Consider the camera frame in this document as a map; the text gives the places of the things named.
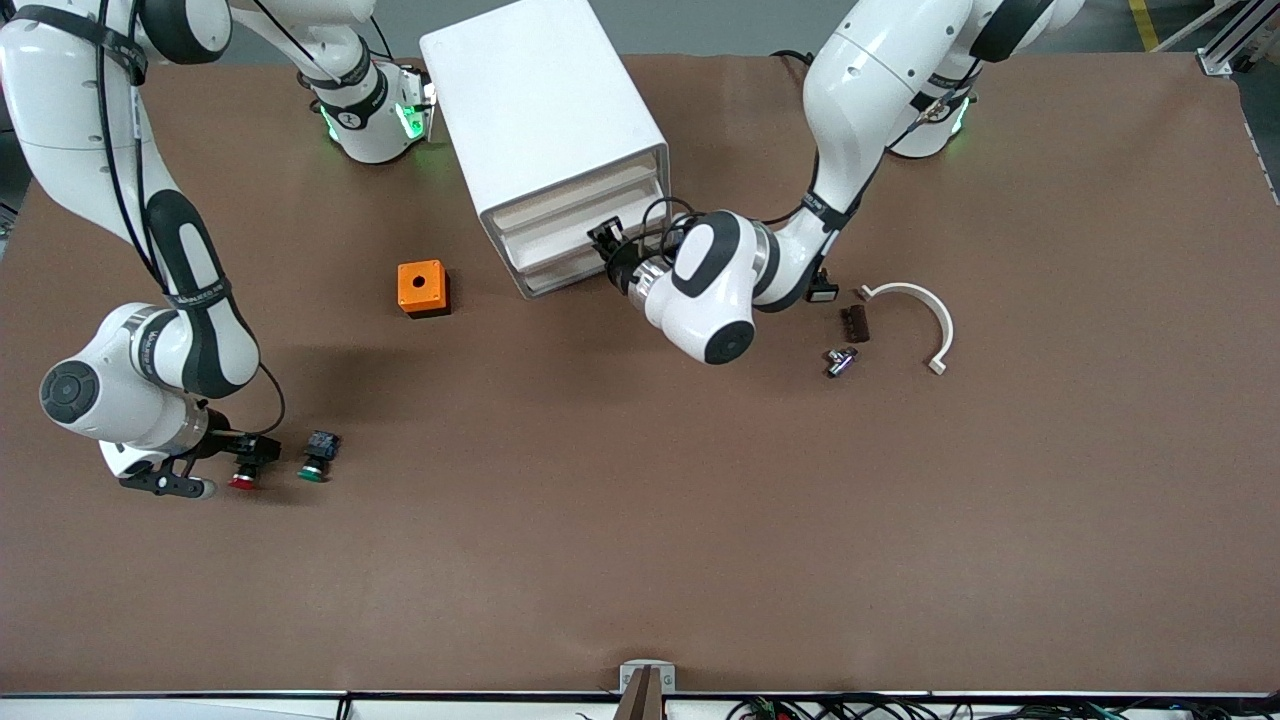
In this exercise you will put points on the green push button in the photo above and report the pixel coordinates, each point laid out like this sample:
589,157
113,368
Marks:
318,458

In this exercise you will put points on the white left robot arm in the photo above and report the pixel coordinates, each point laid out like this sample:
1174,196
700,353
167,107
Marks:
870,80

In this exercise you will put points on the orange box with hole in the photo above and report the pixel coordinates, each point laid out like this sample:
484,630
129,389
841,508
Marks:
420,285

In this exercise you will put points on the red push button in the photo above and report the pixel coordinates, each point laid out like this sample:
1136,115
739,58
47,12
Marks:
245,478

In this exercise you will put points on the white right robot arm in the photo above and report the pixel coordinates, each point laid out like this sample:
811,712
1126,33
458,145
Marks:
70,100

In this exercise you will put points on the small black white switch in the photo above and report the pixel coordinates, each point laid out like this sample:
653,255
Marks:
826,292

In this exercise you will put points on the white curved plastic clamp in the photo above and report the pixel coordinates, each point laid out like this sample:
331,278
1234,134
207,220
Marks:
945,325

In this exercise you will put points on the grey metal bracket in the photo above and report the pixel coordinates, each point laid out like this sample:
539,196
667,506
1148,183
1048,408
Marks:
628,680

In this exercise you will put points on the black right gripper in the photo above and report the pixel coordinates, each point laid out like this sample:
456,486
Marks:
226,443

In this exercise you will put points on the brown table mat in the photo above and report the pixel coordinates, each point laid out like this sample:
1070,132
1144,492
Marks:
640,500

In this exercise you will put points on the brown post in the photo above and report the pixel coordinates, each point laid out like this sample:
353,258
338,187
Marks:
642,700

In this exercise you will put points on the small brown block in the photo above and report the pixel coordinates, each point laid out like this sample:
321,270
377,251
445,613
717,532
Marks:
858,324

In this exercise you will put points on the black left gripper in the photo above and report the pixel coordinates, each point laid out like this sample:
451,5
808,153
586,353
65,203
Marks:
624,267

